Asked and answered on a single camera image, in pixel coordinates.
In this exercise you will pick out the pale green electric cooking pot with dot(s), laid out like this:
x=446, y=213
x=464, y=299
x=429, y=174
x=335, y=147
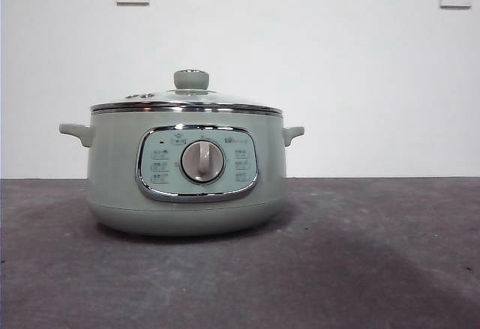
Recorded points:
x=112, y=179

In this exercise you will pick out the glass lid with green knob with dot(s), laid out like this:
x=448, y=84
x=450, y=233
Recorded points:
x=191, y=79

